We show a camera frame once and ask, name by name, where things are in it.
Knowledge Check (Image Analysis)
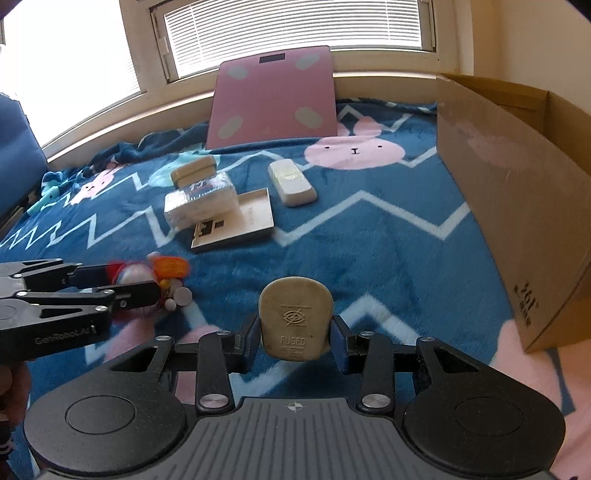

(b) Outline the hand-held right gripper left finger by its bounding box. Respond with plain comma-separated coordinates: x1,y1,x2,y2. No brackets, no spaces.
108,316,262,415

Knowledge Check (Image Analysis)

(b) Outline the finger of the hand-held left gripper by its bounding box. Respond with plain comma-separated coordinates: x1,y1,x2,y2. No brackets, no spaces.
0,281,160,320
0,258,114,291

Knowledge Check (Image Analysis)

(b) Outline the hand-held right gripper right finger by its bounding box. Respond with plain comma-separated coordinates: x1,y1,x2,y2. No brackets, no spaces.
330,316,485,412

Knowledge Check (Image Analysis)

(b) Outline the red toy figure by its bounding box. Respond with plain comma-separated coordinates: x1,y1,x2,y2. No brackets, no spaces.
108,256,192,315

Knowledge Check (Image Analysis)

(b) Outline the yellowed beige plug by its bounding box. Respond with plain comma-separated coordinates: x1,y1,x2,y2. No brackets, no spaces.
257,276,334,363

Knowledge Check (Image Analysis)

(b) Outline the clear plastic box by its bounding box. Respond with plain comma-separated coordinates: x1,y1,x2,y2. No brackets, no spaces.
164,173,238,230

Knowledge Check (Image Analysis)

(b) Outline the beige plastic cover panel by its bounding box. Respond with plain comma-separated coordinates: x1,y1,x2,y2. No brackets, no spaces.
190,188,275,254

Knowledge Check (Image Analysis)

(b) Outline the small beige box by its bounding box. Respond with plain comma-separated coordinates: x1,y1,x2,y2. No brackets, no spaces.
171,155,217,188

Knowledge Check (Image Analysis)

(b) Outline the white oblong case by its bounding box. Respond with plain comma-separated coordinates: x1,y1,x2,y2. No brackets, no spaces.
268,159,318,207

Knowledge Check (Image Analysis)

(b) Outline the brown cardboard box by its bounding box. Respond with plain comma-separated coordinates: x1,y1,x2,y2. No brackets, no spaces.
436,73,591,354

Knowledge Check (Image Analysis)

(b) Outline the person's left forearm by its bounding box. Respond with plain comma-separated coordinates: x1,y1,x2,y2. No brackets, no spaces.
0,364,31,462

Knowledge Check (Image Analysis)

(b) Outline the blue bunny printed blanket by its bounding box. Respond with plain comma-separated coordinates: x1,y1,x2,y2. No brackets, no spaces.
0,98,591,480

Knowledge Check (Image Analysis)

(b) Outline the blue chair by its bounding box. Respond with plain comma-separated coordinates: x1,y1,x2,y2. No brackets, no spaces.
0,92,49,232

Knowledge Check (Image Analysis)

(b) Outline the pink bathroom scale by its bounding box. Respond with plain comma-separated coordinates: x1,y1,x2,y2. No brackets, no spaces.
205,45,338,149

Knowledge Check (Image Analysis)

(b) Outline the white window blind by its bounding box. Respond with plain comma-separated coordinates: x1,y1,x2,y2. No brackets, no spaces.
164,0,423,77

